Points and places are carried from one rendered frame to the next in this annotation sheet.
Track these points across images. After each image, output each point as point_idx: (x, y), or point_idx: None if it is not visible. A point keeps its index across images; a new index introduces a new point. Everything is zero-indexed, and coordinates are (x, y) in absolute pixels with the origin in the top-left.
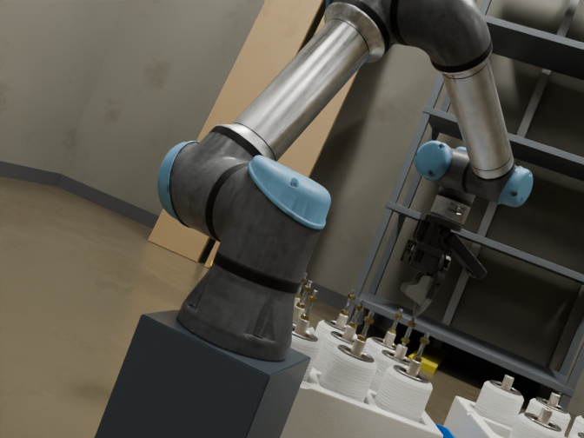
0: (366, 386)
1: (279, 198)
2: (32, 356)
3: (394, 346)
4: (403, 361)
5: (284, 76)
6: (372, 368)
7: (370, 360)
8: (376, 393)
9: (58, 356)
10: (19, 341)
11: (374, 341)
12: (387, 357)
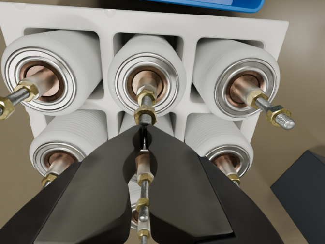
0: (240, 130)
1: None
2: (150, 236)
3: (28, 62)
4: (177, 85)
5: None
6: (249, 144)
7: (239, 150)
8: (185, 93)
9: (137, 230)
10: (134, 243)
11: (63, 109)
12: (168, 109)
